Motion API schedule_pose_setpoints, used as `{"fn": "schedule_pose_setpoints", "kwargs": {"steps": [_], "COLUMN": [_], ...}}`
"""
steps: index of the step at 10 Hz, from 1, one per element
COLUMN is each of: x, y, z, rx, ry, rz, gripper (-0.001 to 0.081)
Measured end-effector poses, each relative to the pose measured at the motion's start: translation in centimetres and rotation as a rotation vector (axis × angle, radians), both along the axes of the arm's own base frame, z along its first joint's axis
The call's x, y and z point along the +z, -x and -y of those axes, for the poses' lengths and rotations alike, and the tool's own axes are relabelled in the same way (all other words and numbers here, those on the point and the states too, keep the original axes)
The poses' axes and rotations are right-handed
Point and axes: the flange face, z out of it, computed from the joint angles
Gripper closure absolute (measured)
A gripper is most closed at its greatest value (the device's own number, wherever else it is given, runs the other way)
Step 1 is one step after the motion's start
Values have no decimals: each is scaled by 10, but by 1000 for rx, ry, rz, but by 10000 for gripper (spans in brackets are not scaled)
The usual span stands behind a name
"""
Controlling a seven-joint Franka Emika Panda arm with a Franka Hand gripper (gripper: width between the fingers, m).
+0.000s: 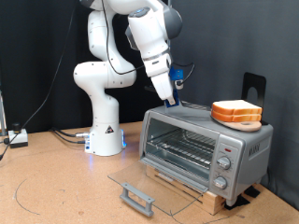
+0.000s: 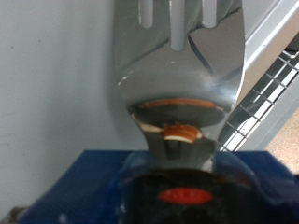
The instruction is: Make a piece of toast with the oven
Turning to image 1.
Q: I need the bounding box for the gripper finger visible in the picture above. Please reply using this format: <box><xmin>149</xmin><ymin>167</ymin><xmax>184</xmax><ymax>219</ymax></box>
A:
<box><xmin>164</xmin><ymin>95</ymin><xmax>177</xmax><ymax>107</ymax></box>

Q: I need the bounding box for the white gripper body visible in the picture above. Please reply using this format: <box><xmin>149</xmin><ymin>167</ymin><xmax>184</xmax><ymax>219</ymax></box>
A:
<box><xmin>144</xmin><ymin>51</ymin><xmax>178</xmax><ymax>102</ymax></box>

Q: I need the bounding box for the glass oven door with handle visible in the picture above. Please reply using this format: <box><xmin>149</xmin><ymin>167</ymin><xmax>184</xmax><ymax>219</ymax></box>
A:
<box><xmin>107</xmin><ymin>155</ymin><xmax>210</xmax><ymax>217</ymax></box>

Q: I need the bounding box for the silver oven knob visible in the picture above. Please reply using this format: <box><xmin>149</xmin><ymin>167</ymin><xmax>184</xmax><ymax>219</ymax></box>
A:
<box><xmin>217</xmin><ymin>156</ymin><xmax>232</xmax><ymax>171</ymax></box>
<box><xmin>212</xmin><ymin>175</ymin><xmax>228</xmax><ymax>190</ymax></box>

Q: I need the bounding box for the silver toaster oven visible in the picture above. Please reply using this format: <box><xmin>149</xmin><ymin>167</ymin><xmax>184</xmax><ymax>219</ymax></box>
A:
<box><xmin>138</xmin><ymin>102</ymin><xmax>275</xmax><ymax>207</ymax></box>

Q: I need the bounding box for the vertical metal pole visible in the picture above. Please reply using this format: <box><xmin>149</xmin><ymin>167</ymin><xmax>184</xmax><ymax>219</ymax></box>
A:
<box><xmin>164</xmin><ymin>0</ymin><xmax>174</xmax><ymax>106</ymax></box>

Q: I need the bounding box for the grey backdrop curtain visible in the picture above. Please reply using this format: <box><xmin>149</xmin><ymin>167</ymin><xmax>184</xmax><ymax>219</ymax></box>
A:
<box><xmin>169</xmin><ymin>0</ymin><xmax>299</xmax><ymax>210</ymax></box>

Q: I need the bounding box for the black metal bookend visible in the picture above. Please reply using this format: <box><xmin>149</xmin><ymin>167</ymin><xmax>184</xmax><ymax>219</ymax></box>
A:
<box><xmin>241</xmin><ymin>72</ymin><xmax>269</xmax><ymax>126</ymax></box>

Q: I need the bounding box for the wooden slatted crate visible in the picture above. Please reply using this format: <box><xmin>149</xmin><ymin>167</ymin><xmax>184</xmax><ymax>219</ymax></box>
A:
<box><xmin>145</xmin><ymin>164</ymin><xmax>227</xmax><ymax>217</ymax></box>

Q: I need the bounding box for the black tape patch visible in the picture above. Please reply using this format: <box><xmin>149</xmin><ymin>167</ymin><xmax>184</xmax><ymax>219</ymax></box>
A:
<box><xmin>244</xmin><ymin>185</ymin><xmax>262</xmax><ymax>199</ymax></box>
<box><xmin>223</xmin><ymin>193</ymin><xmax>250</xmax><ymax>211</ymax></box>

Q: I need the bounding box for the black backdrop curtain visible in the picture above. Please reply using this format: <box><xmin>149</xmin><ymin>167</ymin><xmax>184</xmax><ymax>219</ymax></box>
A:
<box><xmin>0</xmin><ymin>0</ymin><xmax>171</xmax><ymax>135</ymax></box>

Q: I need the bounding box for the grey emergency stop box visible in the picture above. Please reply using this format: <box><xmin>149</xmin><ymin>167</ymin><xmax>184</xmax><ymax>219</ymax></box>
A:
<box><xmin>7</xmin><ymin>122</ymin><xmax>30</xmax><ymax>149</ymax></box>

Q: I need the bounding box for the black camera cable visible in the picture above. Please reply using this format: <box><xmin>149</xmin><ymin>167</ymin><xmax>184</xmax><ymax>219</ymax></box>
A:
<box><xmin>101</xmin><ymin>0</ymin><xmax>196</xmax><ymax>87</ymax></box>

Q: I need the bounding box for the metal wire oven rack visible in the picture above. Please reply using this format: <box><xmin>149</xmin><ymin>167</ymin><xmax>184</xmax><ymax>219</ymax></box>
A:
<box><xmin>146</xmin><ymin>129</ymin><xmax>218</xmax><ymax>171</ymax></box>

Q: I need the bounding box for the black base cable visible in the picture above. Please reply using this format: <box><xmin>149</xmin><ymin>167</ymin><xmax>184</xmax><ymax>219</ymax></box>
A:
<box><xmin>50</xmin><ymin>127</ymin><xmax>92</xmax><ymax>139</ymax></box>
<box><xmin>52</xmin><ymin>132</ymin><xmax>89</xmax><ymax>146</ymax></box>

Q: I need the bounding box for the black hanging cable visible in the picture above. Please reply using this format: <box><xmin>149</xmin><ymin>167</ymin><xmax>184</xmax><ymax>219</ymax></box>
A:
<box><xmin>0</xmin><ymin>0</ymin><xmax>78</xmax><ymax>161</ymax></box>

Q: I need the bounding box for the metal frame post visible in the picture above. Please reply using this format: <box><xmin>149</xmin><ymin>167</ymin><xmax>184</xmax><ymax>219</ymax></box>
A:
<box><xmin>0</xmin><ymin>90</ymin><xmax>7</xmax><ymax>137</ymax></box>

